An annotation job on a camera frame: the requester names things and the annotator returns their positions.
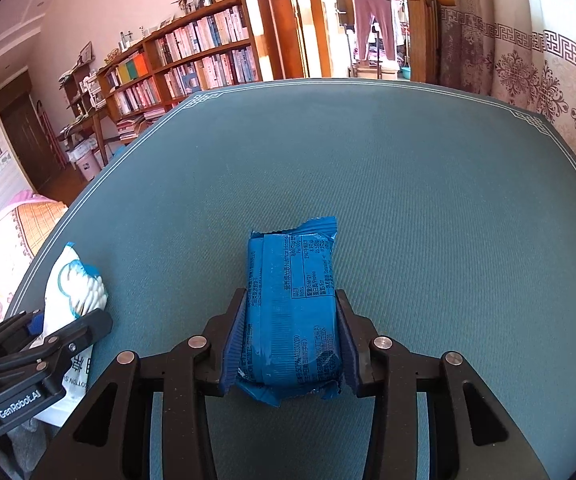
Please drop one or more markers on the wooden door frame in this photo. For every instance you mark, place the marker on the wooden door frame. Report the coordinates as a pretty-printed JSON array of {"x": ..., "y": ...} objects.
[{"x": 280, "y": 20}]

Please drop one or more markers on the blue basin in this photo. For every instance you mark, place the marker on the blue basin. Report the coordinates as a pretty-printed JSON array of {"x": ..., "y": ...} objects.
[{"x": 405, "y": 74}]

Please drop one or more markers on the wooden door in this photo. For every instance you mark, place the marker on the wooden door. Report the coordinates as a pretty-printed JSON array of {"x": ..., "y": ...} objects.
[{"x": 420, "y": 45}]

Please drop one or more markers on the white plastic packet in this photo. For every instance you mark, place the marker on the white plastic packet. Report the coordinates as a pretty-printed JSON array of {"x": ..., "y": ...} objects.
[{"x": 75, "y": 270}]

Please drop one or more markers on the tall wooden bookshelf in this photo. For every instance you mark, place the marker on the tall wooden bookshelf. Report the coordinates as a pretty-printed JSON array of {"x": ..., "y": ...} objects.
[{"x": 254, "y": 35}]

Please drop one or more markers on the teal table cover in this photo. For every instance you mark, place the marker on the teal table cover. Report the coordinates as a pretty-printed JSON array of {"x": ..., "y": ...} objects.
[{"x": 368, "y": 185}]

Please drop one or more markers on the blue snack packet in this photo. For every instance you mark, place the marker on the blue snack packet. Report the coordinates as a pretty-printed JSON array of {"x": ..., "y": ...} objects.
[{"x": 288, "y": 320}]

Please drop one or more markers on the white patterned curtain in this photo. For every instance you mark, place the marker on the white patterned curtain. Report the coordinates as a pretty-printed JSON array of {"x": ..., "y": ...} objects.
[{"x": 543, "y": 70}]

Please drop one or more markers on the purple hanging pants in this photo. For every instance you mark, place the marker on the purple hanging pants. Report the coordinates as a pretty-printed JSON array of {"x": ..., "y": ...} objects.
[{"x": 368, "y": 15}]

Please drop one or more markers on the stack of books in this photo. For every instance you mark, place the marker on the stack of books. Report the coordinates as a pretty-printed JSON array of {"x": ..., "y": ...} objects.
[{"x": 135, "y": 125}]

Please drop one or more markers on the low wooden bookshelf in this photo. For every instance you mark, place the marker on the low wooden bookshelf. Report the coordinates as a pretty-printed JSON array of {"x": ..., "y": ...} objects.
[{"x": 102, "y": 90}]

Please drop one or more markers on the framed photo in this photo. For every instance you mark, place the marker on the framed photo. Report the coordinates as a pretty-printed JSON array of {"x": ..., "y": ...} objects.
[{"x": 197, "y": 0}]

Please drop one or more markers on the pink patterned bed quilt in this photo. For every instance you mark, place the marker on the pink patterned bed quilt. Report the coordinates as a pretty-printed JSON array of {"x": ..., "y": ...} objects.
[{"x": 3, "y": 240}]

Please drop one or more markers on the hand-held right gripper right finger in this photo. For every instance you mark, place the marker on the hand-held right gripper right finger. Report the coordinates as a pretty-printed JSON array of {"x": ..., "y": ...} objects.
[{"x": 349, "y": 360}]

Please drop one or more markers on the cluttered wooden desk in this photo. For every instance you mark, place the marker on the cluttered wooden desk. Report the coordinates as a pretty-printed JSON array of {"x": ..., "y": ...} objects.
[{"x": 80, "y": 100}]

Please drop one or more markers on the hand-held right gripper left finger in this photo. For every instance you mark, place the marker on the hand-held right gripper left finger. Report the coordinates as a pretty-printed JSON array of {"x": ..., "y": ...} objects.
[{"x": 232, "y": 357}]

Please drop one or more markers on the rows of books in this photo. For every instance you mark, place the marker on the rows of books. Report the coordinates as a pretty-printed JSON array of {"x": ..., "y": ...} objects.
[{"x": 208, "y": 65}]

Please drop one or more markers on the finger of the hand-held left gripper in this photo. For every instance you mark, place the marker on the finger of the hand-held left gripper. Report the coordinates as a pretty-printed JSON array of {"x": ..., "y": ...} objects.
[
  {"x": 90, "y": 327},
  {"x": 13, "y": 332}
]

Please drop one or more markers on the dark wooden wardrobe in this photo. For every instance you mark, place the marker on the dark wooden wardrobe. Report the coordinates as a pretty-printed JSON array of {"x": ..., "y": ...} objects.
[{"x": 23, "y": 125}]

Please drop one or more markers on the white storage bin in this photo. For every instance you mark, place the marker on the white storage bin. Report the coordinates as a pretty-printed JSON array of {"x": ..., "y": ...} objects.
[{"x": 85, "y": 160}]

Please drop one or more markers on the colourful book rows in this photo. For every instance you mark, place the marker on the colourful book rows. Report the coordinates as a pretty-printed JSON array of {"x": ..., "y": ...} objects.
[{"x": 133, "y": 85}]

